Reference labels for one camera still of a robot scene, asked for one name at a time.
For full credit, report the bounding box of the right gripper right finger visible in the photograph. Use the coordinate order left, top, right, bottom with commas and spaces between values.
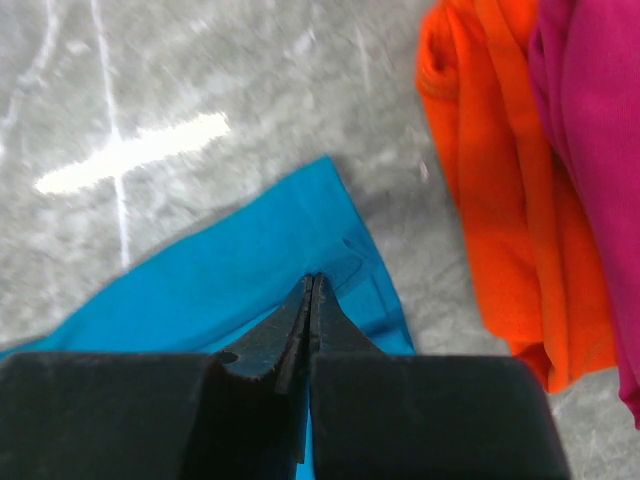
309, 274, 383, 355

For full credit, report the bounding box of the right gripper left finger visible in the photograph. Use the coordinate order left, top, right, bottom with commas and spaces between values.
216, 275, 313, 395

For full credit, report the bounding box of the blue t shirt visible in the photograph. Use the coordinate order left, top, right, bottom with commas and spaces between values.
0, 154, 416, 480

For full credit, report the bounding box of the orange folded t shirt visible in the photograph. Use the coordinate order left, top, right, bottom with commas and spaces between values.
416, 0, 616, 393

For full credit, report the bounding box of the pink folded t shirt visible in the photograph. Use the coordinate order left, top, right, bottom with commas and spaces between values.
529, 1, 639, 416

